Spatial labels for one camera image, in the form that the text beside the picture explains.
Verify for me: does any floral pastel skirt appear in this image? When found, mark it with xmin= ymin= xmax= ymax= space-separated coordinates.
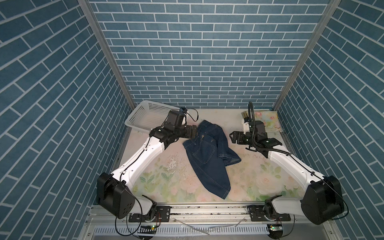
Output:
xmin=254 ymin=111 xmax=282 ymax=132

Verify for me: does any olive green skirt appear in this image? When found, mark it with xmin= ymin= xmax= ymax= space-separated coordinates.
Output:
xmin=241 ymin=111 xmax=250 ymax=123

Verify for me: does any blue denim skirt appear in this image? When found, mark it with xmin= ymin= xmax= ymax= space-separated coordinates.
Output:
xmin=183 ymin=120 xmax=242 ymax=199

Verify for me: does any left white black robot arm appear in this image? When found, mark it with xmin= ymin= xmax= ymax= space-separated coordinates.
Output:
xmin=97 ymin=108 xmax=197 ymax=222

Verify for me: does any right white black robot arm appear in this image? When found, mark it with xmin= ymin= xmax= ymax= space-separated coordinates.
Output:
xmin=230 ymin=121 xmax=349 ymax=225

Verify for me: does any white plastic laundry basket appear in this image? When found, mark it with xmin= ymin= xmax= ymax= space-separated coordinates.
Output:
xmin=125 ymin=101 xmax=179 ymax=134

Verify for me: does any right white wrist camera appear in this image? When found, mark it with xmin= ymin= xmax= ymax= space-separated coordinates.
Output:
xmin=243 ymin=119 xmax=250 ymax=134

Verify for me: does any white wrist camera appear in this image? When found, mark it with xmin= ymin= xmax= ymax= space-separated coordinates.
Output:
xmin=243 ymin=119 xmax=250 ymax=134
xmin=179 ymin=108 xmax=188 ymax=116

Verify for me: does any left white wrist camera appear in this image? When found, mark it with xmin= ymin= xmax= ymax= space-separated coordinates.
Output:
xmin=179 ymin=108 xmax=188 ymax=116

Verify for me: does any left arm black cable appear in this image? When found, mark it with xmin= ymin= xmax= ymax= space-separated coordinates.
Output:
xmin=114 ymin=107 xmax=200 ymax=240

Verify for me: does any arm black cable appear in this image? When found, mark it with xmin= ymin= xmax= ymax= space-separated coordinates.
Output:
xmin=114 ymin=107 xmax=200 ymax=240
xmin=247 ymin=101 xmax=350 ymax=239

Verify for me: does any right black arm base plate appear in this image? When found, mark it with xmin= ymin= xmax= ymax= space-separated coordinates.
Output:
xmin=246 ymin=205 xmax=291 ymax=222

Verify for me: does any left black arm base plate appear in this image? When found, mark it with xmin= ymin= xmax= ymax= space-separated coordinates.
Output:
xmin=128 ymin=206 xmax=172 ymax=223

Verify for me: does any aluminium front mounting rail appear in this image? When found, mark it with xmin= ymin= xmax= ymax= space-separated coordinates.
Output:
xmin=79 ymin=202 xmax=342 ymax=240

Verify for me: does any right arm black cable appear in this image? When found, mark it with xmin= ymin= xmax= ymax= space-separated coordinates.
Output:
xmin=247 ymin=101 xmax=350 ymax=239

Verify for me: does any left aluminium corner post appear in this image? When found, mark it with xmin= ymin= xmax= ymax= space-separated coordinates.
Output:
xmin=78 ymin=0 xmax=136 ymax=110

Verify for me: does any aluminium corner post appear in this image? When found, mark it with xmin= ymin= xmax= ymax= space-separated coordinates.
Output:
xmin=272 ymin=0 xmax=341 ymax=111
xmin=78 ymin=0 xmax=136 ymax=110

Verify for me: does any right aluminium corner post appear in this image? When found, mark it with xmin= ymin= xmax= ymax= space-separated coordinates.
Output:
xmin=272 ymin=0 xmax=341 ymax=111

